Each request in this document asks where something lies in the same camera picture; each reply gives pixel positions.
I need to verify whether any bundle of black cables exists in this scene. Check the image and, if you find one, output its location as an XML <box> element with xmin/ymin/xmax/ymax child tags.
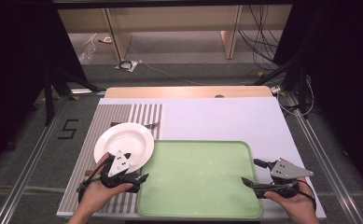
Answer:
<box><xmin>237</xmin><ymin>4</ymin><xmax>281</xmax><ymax>71</ymax></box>

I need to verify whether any green tray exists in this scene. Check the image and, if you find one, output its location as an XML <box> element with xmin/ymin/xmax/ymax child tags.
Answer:
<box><xmin>136</xmin><ymin>140</ymin><xmax>263</xmax><ymax>219</ymax></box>

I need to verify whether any wooden table board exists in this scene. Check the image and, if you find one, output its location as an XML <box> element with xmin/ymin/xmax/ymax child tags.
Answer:
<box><xmin>104</xmin><ymin>85</ymin><xmax>274</xmax><ymax>99</ymax></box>

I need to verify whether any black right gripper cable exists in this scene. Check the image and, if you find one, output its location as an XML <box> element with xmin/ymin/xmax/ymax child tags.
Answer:
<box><xmin>296</xmin><ymin>179</ymin><xmax>317</xmax><ymax>210</ymax></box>

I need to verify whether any metal floor rail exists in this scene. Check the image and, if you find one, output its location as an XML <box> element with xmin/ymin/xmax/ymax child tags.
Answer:
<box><xmin>286</xmin><ymin>92</ymin><xmax>363</xmax><ymax>224</ymax></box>
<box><xmin>0</xmin><ymin>98</ymin><xmax>63</xmax><ymax>224</ymax></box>

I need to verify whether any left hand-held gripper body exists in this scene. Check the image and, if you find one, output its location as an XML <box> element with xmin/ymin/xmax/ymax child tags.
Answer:
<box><xmin>100</xmin><ymin>150</ymin><xmax>141</xmax><ymax>193</ymax></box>

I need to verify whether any black metal stand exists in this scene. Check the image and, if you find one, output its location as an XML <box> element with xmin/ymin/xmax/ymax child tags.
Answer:
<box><xmin>253</xmin><ymin>57</ymin><xmax>312</xmax><ymax>117</ymax></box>
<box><xmin>42</xmin><ymin>66</ymin><xmax>101</xmax><ymax>126</ymax></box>

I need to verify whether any thin white cable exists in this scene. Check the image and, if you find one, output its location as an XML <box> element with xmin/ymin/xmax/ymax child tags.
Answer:
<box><xmin>276</xmin><ymin>77</ymin><xmax>316</xmax><ymax>118</ymax></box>

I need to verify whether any light wooden desk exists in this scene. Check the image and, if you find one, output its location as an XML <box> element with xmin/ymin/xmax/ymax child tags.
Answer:
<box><xmin>57</xmin><ymin>4</ymin><xmax>293</xmax><ymax>63</ymax></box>

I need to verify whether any coiled black cable on plate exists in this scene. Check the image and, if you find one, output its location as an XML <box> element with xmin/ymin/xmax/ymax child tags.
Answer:
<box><xmin>115</xmin><ymin>59</ymin><xmax>139</xmax><ymax>74</ymax></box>

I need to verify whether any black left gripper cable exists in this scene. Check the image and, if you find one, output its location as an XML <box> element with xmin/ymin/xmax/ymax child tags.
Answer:
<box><xmin>77</xmin><ymin>157</ymin><xmax>110</xmax><ymax>203</ymax></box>

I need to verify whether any grey striped placemat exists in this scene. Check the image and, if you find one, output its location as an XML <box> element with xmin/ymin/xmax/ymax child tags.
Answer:
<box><xmin>57</xmin><ymin>103</ymin><xmax>163</xmax><ymax>215</ymax></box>

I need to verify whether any person's left hand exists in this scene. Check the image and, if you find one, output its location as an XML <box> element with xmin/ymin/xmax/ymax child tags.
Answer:
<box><xmin>76</xmin><ymin>151</ymin><xmax>133</xmax><ymax>217</ymax></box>

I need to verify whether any clear plastic bag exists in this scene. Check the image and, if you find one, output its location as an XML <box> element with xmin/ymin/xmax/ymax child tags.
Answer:
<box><xmin>77</xmin><ymin>33</ymin><xmax>99</xmax><ymax>65</ymax></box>

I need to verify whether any black curtain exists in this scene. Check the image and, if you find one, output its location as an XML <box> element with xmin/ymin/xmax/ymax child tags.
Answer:
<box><xmin>0</xmin><ymin>0</ymin><xmax>89</xmax><ymax>175</ymax></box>
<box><xmin>272</xmin><ymin>0</ymin><xmax>363</xmax><ymax>190</ymax></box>

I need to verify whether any white plate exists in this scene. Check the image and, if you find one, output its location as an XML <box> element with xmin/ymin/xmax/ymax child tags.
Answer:
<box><xmin>93</xmin><ymin>122</ymin><xmax>155</xmax><ymax>175</ymax></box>

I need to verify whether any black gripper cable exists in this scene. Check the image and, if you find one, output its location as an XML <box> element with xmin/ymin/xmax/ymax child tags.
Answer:
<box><xmin>77</xmin><ymin>157</ymin><xmax>110</xmax><ymax>203</ymax></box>
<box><xmin>296</xmin><ymin>179</ymin><xmax>317</xmax><ymax>210</ymax></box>

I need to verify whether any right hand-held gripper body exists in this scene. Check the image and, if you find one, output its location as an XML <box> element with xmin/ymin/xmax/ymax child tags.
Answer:
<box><xmin>255</xmin><ymin>158</ymin><xmax>314</xmax><ymax>199</ymax></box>

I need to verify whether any person's right hand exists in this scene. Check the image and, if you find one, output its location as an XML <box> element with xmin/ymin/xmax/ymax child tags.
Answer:
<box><xmin>264</xmin><ymin>179</ymin><xmax>318</xmax><ymax>219</ymax></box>

